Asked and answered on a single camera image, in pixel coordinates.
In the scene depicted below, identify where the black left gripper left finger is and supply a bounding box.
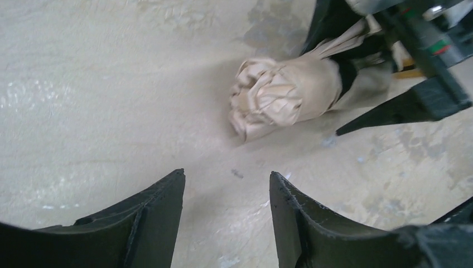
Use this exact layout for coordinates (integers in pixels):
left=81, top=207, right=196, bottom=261
left=1, top=169, right=186, bottom=267

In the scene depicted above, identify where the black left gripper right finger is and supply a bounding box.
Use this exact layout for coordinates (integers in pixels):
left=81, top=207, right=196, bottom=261
left=269, top=172, right=472, bottom=267

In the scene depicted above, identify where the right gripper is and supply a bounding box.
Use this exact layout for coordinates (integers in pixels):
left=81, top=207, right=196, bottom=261
left=300, top=0, right=472, bottom=136

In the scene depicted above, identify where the beige folding umbrella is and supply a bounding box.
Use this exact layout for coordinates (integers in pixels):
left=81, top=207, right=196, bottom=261
left=229, top=17, right=409, bottom=142

